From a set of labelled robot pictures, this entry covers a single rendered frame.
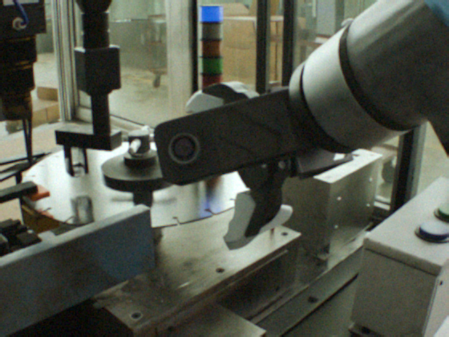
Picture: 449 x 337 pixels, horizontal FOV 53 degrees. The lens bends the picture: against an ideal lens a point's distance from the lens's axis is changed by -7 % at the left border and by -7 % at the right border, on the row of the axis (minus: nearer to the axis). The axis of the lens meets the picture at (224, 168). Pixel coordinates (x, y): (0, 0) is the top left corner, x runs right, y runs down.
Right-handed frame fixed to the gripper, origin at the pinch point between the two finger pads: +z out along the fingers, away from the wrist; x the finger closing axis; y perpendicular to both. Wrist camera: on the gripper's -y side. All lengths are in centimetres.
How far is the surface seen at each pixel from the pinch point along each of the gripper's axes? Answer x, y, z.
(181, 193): 0.2, 1.8, 10.4
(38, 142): 37, -2, 101
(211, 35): 28.8, 21.7, 25.3
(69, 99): 56, 14, 117
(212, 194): -0.9, 4.9, 8.7
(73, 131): 10.6, -9.0, 12.1
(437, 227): -13.3, 29.1, -2.2
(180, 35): 45, 32, 55
